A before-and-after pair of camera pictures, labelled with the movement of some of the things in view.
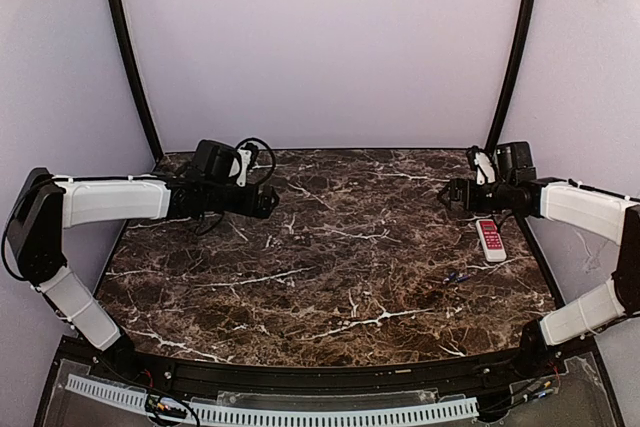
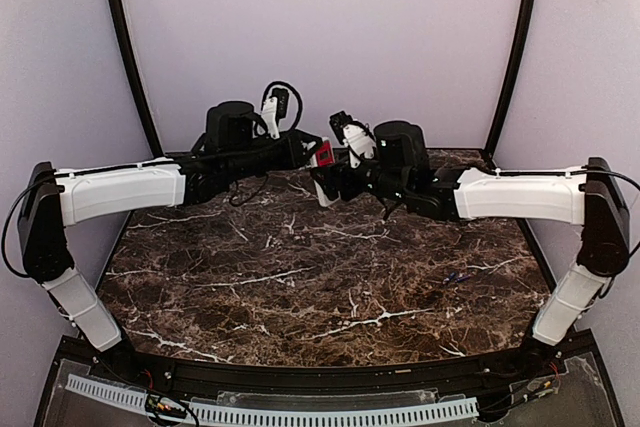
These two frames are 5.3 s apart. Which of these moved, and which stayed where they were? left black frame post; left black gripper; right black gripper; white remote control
Moved: left black gripper; white remote control; right black gripper
Stayed: left black frame post
